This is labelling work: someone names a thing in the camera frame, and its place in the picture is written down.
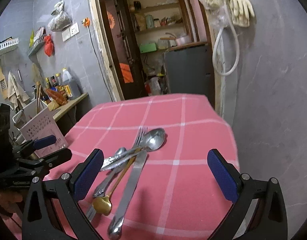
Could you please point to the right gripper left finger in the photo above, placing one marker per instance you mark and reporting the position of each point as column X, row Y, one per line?
column 74, row 188

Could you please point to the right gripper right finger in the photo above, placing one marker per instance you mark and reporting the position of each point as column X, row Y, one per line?
column 240, row 189

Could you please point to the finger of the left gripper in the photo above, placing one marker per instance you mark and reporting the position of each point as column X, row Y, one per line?
column 44, row 141
column 49, row 161

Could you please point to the gold spoon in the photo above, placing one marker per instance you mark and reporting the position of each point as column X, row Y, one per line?
column 103, row 205

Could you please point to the silver butter knife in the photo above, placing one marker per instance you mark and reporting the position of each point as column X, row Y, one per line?
column 115, row 228

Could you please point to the silver fork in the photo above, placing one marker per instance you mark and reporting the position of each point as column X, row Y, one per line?
column 142, row 130

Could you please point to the large silver spoon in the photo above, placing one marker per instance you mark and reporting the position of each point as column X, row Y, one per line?
column 151, row 141

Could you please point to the white perforated utensil basket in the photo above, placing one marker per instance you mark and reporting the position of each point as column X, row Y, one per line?
column 40, row 125

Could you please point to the wooden side shelf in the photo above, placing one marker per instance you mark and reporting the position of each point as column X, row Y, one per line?
column 63, row 110

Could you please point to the hanging beige cloth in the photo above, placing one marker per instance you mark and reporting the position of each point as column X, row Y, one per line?
column 16, row 94

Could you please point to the orange snack bag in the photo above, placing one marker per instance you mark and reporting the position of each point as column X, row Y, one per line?
column 58, row 97

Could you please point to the pink checked tablecloth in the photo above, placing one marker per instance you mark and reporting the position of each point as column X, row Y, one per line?
column 177, row 196

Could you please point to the small sauce bottle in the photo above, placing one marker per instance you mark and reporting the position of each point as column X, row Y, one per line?
column 60, row 87

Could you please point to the large soy sauce jug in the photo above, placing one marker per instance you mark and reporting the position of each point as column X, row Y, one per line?
column 70, row 85

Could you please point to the red plastic bag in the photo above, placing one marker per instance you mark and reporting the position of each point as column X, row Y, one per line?
column 48, row 45

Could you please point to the brown wooden door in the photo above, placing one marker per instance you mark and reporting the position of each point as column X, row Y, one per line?
column 124, row 48

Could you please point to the dark grey cabinet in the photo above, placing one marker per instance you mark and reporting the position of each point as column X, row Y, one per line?
column 190, row 70

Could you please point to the green box on shelf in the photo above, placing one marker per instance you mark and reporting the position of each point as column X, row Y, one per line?
column 147, row 47

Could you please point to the pink cooking pot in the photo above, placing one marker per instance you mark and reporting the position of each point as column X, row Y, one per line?
column 179, row 40

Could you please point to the yellow rubber gloves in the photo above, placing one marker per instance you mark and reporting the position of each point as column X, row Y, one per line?
column 241, row 11

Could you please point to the white wall socket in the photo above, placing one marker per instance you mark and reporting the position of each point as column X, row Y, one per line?
column 70, row 32

